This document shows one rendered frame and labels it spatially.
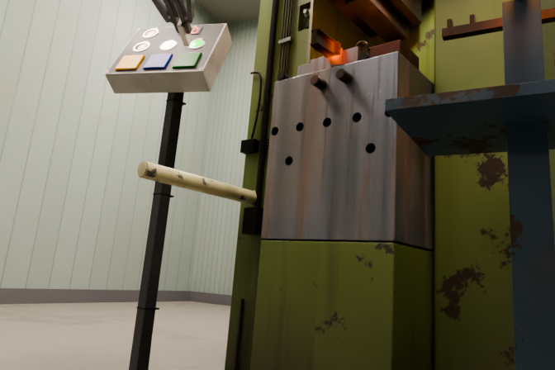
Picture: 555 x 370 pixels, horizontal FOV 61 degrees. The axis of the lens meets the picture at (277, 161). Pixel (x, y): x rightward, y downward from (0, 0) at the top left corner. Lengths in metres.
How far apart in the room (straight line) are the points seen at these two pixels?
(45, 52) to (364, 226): 3.94
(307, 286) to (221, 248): 4.79
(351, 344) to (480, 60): 0.76
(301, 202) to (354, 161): 0.18
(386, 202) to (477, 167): 0.27
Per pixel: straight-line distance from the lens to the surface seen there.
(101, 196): 4.95
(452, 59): 1.35
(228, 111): 6.33
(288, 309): 1.19
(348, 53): 1.33
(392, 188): 1.07
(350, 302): 1.10
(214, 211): 6.05
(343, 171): 1.14
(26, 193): 4.44
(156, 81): 1.56
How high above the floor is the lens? 0.38
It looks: 14 degrees up
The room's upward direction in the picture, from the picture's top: 5 degrees clockwise
